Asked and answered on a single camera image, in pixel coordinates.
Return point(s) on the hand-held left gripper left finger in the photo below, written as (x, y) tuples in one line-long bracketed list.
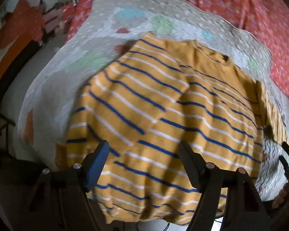
[(98, 164)]

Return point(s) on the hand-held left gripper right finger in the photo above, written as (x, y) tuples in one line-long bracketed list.
[(189, 163)]

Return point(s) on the yellow striped sweater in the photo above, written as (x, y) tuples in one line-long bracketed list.
[(173, 105)]

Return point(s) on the person's right hand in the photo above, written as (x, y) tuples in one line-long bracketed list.
[(280, 197)]

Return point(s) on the black metal rack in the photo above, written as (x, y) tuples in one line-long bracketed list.
[(1, 137)]

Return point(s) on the quilted heart pattern blanket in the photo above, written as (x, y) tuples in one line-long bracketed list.
[(115, 36)]

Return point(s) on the red floral bedsheet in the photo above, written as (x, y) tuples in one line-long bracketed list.
[(231, 2)]

